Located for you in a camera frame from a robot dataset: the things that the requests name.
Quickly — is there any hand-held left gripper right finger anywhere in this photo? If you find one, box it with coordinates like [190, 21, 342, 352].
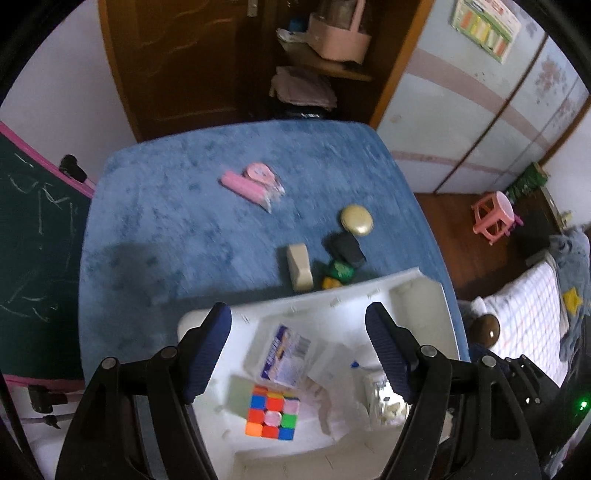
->
[365, 302, 541, 480]

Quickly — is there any white plastic tray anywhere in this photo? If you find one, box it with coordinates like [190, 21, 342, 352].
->
[177, 265, 460, 480]

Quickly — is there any brown wooden door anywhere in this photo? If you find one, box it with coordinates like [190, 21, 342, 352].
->
[98, 0, 278, 141]

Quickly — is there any pink plastic stool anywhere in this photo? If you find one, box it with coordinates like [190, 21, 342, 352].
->
[472, 191, 515, 244]

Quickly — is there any pink storage basket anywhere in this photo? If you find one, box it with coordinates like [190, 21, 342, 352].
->
[307, 0, 372, 63]

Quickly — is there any green chalkboard with pink frame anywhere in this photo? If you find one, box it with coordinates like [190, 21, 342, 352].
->
[0, 121, 95, 386]

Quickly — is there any folded pink cloth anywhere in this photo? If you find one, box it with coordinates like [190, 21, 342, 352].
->
[270, 66, 338, 109]

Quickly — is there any pink correction tape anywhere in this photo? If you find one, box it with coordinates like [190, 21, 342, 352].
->
[243, 162, 286, 195]

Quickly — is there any beige rectangular block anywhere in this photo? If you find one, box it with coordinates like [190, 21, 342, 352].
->
[286, 243, 315, 293]

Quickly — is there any blue table cover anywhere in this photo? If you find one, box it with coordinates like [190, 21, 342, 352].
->
[78, 120, 467, 384]

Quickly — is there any black easel knob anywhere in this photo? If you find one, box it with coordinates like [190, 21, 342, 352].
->
[59, 155, 88, 183]
[28, 385, 68, 414]

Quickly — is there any black power adapter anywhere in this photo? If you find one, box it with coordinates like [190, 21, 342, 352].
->
[328, 231, 367, 267]

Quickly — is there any pink tube pack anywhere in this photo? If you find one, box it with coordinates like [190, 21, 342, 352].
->
[221, 171, 273, 213]

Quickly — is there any small green box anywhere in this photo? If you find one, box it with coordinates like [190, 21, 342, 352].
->
[322, 259, 357, 290]

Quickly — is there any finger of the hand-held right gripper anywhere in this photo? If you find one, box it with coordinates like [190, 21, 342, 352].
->
[501, 353, 561, 411]

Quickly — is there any round wooden bed knob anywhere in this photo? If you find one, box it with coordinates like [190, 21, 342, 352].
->
[475, 314, 501, 347]

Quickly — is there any wall poster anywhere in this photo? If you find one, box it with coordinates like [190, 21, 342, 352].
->
[451, 0, 522, 64]

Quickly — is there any clear bag of white pieces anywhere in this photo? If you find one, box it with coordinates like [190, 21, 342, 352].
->
[360, 371, 411, 430]

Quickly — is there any blue white packet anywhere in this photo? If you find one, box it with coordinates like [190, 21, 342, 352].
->
[259, 323, 312, 388]

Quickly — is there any white checked quilt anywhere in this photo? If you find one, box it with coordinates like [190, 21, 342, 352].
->
[471, 261, 571, 384]

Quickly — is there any wooden corner shelf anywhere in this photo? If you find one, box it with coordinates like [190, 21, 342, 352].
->
[268, 0, 435, 125]

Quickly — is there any grey blanket with yellow star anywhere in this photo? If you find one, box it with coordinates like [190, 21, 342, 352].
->
[549, 224, 591, 363]

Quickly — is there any green patterned bag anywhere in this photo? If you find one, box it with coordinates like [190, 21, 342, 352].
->
[505, 162, 548, 204]

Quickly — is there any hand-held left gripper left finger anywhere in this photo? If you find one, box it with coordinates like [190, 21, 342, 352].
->
[55, 302, 232, 480]

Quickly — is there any pale wardrobe with pink stripes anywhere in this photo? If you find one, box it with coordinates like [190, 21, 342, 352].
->
[369, 0, 591, 195]

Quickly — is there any gold oval case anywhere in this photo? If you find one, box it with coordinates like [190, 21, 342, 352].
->
[341, 204, 372, 237]

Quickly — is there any colourful puzzle cube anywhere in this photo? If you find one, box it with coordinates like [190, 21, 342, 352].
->
[245, 384, 301, 441]

